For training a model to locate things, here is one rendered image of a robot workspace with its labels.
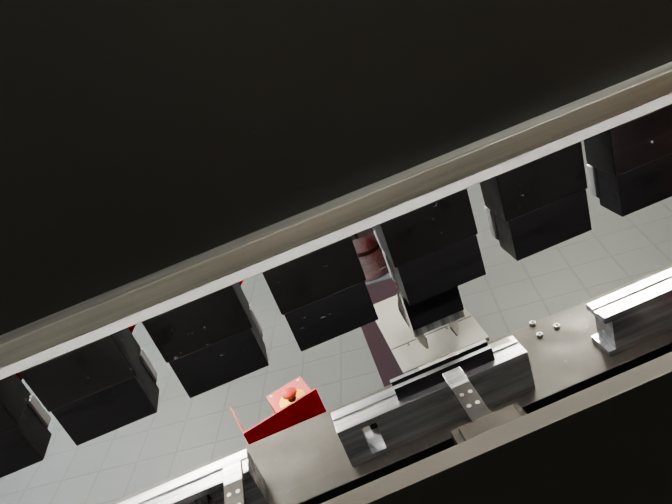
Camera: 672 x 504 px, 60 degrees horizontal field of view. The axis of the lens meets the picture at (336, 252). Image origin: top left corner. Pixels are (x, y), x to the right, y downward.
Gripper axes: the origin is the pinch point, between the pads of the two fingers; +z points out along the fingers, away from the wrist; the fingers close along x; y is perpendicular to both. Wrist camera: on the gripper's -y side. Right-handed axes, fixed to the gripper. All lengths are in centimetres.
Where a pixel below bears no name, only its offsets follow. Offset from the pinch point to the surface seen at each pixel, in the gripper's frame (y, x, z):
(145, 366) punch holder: 17, -51, -14
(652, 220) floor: -179, 153, -18
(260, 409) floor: -165, -66, -6
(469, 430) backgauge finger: 21.9, -5.1, 15.6
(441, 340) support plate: -1.1, 0.2, 0.8
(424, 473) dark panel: 65, -16, 12
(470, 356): 4.8, 3.1, 5.7
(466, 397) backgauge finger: 12.6, -2.0, 11.6
